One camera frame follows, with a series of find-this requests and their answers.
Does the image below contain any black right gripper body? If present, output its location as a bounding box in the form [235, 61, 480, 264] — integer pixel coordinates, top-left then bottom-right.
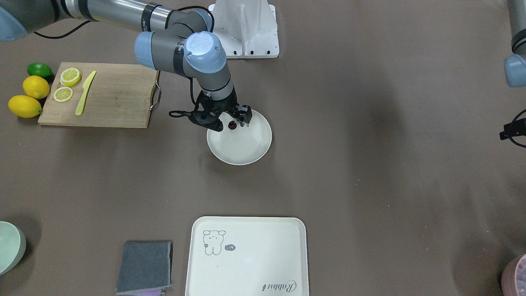
[188, 90, 252, 132]

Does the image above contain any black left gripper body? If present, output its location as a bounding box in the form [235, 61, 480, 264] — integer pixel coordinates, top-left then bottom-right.
[499, 118, 526, 140]

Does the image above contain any dark red cherry pair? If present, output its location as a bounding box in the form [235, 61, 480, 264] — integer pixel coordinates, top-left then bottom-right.
[228, 120, 238, 130]

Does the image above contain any beige round plate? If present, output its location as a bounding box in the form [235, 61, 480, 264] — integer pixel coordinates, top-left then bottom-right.
[207, 110, 272, 165]

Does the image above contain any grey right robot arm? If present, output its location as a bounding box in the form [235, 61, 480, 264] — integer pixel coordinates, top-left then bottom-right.
[1, 0, 252, 132]

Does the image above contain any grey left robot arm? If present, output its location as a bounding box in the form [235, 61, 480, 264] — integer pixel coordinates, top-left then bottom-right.
[233, 0, 525, 150]

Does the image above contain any cream rabbit tray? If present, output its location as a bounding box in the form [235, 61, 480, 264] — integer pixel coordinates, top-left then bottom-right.
[185, 217, 310, 296]

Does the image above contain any bamboo cutting board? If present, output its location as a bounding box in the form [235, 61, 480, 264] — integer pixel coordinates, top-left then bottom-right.
[38, 62, 160, 129]

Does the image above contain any yellow plastic knife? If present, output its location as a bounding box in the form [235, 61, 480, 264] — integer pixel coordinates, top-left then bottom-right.
[74, 70, 97, 116]

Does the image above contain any upper lemon slice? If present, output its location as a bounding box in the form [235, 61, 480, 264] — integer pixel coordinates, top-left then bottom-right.
[60, 67, 81, 87]

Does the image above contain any lemon slice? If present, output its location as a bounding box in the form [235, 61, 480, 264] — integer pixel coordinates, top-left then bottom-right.
[53, 86, 74, 102]
[60, 67, 81, 87]

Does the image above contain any lower lemon slice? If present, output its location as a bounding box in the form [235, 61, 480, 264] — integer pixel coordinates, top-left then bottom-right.
[53, 86, 74, 102]

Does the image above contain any pink container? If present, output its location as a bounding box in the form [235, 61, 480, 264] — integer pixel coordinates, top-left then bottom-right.
[501, 255, 526, 296]

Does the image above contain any grey folded cloth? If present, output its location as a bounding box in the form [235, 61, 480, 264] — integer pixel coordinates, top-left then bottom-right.
[116, 240, 172, 296]

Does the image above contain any upper yellow lemon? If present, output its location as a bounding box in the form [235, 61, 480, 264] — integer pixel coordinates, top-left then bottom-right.
[22, 75, 50, 99]

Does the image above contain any yellow lemon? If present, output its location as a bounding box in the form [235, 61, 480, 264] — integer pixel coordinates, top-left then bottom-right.
[8, 95, 42, 118]
[22, 75, 50, 99]

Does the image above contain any green lime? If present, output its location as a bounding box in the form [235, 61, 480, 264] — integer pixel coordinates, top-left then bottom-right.
[26, 62, 54, 80]

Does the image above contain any lower yellow lemon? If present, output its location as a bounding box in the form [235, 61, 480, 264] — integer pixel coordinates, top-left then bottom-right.
[8, 95, 42, 118]

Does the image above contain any pale green bowl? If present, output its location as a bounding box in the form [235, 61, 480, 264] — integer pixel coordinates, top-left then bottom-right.
[0, 221, 26, 275]

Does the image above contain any white metal robot base mount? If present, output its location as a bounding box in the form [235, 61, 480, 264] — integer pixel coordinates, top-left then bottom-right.
[208, 0, 280, 59]

